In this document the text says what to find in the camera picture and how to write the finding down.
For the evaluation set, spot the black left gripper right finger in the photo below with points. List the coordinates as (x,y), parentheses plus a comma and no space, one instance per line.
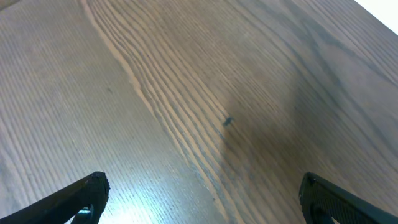
(325,202)

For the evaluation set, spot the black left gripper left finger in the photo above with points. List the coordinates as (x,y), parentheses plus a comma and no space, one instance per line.
(83,201)

